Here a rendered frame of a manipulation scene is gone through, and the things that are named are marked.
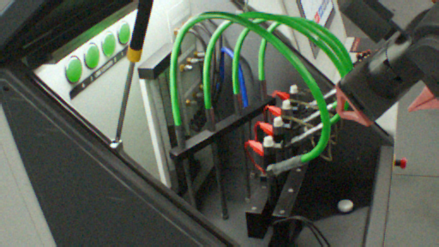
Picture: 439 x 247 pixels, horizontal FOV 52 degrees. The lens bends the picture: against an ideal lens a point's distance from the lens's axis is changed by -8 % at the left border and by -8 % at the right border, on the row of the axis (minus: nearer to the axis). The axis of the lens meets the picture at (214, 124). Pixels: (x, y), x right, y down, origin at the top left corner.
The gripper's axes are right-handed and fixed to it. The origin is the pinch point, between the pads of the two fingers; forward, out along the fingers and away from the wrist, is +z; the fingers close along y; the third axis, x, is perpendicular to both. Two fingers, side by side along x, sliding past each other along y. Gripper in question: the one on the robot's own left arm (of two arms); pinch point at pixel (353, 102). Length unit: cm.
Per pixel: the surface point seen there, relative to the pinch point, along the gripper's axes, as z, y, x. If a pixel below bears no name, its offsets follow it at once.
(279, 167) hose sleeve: 25.2, 4.5, 1.0
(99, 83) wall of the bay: 29.5, 20.5, -32.4
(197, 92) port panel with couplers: 65, -7, -27
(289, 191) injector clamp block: 46.5, -2.3, 7.4
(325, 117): 9.9, -0.5, -0.8
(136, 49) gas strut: -2.1, 20.6, -22.3
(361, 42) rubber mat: 92, -83, -13
